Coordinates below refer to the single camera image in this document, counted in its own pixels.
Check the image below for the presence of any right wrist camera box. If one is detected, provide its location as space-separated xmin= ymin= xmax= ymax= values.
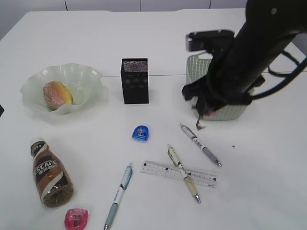
xmin=185 ymin=30 xmax=235 ymax=52

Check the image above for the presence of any clear plastic ruler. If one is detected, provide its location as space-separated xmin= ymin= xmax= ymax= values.
xmin=140 ymin=161 xmax=219 ymax=188

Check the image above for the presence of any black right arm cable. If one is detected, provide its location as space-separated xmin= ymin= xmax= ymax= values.
xmin=248 ymin=49 xmax=307 ymax=101

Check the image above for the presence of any paper ball with pink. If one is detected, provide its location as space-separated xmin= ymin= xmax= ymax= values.
xmin=195 ymin=108 xmax=216 ymax=130

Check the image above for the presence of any beige retractable pen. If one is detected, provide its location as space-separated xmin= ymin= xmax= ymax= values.
xmin=167 ymin=144 xmax=201 ymax=204

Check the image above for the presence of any pink pencil sharpener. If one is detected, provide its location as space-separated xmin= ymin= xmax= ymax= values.
xmin=64 ymin=208 xmax=89 ymax=230

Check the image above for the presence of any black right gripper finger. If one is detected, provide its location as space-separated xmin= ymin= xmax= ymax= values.
xmin=208 ymin=100 xmax=228 ymax=114
xmin=192 ymin=94 xmax=209 ymax=114

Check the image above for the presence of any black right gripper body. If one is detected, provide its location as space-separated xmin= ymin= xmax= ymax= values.
xmin=182 ymin=53 xmax=265 ymax=105

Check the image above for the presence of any grey-green plastic woven basket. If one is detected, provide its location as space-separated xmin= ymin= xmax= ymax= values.
xmin=186 ymin=52 xmax=247 ymax=121

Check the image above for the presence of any sugar-dusted bread roll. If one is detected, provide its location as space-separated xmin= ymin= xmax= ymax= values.
xmin=43 ymin=81 xmax=73 ymax=110

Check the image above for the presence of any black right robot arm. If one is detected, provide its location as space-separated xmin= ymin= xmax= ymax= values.
xmin=182 ymin=0 xmax=307 ymax=116

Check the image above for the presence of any pale green wavy glass plate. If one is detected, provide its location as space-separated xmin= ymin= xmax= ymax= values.
xmin=20 ymin=63 xmax=103 ymax=115

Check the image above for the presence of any blue pencil sharpener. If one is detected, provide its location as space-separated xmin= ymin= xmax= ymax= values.
xmin=132 ymin=125 xmax=149 ymax=142

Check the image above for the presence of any light blue retractable pen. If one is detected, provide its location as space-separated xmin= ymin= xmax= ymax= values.
xmin=104 ymin=162 xmax=133 ymax=230

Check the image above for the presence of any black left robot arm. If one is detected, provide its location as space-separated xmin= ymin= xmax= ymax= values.
xmin=0 ymin=105 xmax=4 ymax=117

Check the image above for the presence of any brown Nescafe coffee bottle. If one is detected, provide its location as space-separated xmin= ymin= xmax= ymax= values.
xmin=30 ymin=137 xmax=74 ymax=208

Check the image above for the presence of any black mesh pen holder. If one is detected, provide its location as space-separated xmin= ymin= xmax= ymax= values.
xmin=121 ymin=58 xmax=149 ymax=104

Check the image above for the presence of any white grey grip pen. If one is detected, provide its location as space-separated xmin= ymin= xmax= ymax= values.
xmin=180 ymin=124 xmax=222 ymax=167

